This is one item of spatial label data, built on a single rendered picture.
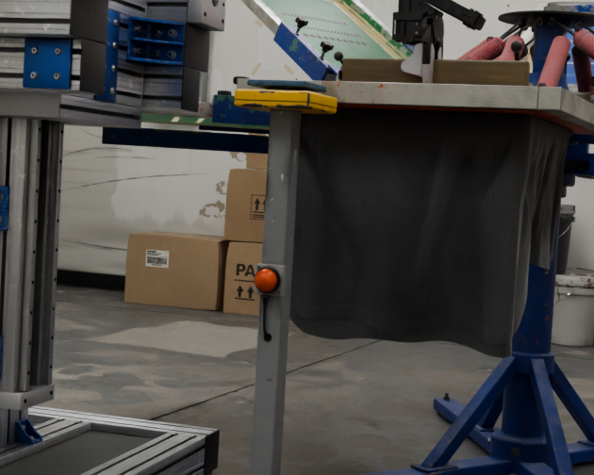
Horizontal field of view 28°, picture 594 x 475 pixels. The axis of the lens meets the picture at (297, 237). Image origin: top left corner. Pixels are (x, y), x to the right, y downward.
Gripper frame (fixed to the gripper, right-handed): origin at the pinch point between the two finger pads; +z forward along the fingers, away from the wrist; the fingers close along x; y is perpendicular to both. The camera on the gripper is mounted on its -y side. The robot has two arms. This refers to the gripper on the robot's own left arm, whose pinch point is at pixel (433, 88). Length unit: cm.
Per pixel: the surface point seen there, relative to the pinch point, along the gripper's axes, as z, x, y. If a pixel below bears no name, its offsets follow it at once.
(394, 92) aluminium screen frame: 2.7, 21.2, 1.0
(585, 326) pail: 89, -420, 27
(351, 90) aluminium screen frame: 2.2, 21.1, 8.9
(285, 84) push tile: 3.2, 43.3, 12.2
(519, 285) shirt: 36.2, 1.8, -17.9
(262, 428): 59, 40, 16
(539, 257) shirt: 31.9, -14.3, -18.5
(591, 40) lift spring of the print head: -22, -106, -14
